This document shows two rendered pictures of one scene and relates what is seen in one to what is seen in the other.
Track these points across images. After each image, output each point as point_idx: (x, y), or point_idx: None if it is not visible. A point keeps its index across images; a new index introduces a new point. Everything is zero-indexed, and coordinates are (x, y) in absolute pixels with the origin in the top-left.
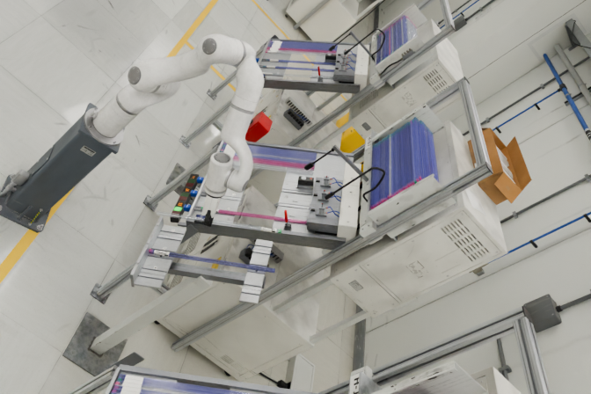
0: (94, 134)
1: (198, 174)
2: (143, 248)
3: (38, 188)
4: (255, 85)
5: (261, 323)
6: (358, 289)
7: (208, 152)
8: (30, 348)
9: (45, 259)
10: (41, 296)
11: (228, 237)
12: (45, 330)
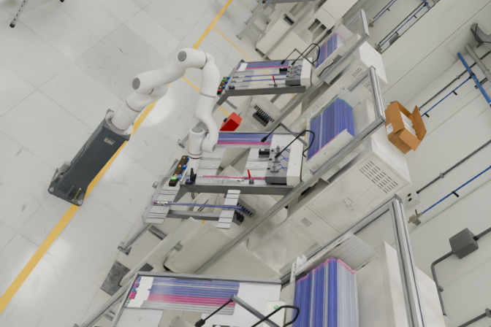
0: (112, 128)
1: (187, 155)
2: (150, 199)
3: (77, 172)
4: (214, 78)
5: (242, 260)
6: (308, 225)
7: None
8: (77, 282)
9: (85, 223)
10: (83, 249)
11: (212, 200)
12: (87, 271)
